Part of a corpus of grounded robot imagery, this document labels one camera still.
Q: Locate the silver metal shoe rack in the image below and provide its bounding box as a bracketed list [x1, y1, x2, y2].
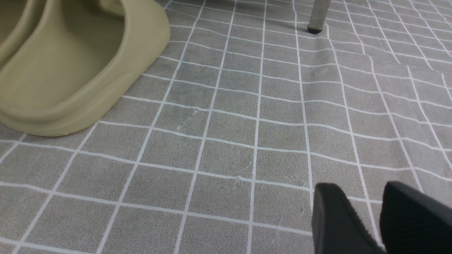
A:
[307, 0, 331, 34]

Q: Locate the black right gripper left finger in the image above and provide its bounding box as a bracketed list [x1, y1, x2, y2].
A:
[311, 183, 385, 254]

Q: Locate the left olive green slipper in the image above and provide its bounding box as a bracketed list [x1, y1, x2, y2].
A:
[0, 0, 46, 68]

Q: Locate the right olive green slipper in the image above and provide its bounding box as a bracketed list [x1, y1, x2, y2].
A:
[0, 0, 171, 137]

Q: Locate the olive green slipper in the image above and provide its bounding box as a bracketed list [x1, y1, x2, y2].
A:
[0, 0, 171, 137]
[0, 0, 46, 68]

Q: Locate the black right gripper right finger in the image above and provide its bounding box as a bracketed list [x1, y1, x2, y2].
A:
[380, 181, 452, 254]

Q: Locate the grey checked tablecloth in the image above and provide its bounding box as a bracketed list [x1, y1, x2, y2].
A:
[1, 0, 452, 254]

